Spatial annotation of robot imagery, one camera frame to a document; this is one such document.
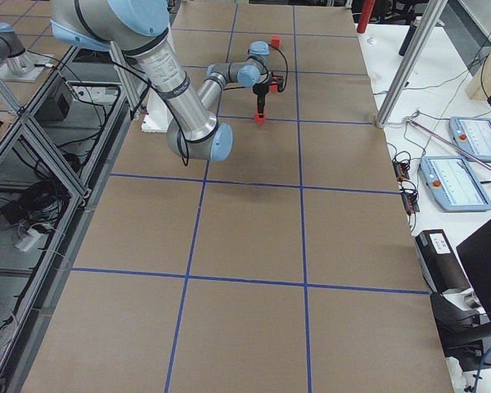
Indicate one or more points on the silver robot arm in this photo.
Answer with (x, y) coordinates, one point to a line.
(141, 30)
(16, 62)

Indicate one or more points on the brown paper mat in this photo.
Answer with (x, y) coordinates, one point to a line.
(289, 267)

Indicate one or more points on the black monitor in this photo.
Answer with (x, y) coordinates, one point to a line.
(475, 255)

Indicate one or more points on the teach pendant near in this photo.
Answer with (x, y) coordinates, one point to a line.
(453, 185)

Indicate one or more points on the black box with label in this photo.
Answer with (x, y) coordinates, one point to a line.
(440, 266)

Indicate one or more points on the red block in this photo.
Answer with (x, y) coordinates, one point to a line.
(275, 40)
(260, 118)
(276, 84)

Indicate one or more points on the white pedestal column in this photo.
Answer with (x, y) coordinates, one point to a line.
(158, 116)

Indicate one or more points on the teach pendant far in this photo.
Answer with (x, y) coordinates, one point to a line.
(472, 135)

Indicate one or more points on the teach pendant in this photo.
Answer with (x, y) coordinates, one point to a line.
(472, 135)
(453, 185)

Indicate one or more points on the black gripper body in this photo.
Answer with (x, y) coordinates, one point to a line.
(260, 89)

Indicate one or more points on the aluminium frame post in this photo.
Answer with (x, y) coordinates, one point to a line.
(419, 39)

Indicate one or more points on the red cylinder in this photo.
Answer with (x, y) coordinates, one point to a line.
(365, 16)

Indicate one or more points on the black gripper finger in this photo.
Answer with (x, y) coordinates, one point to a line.
(260, 107)

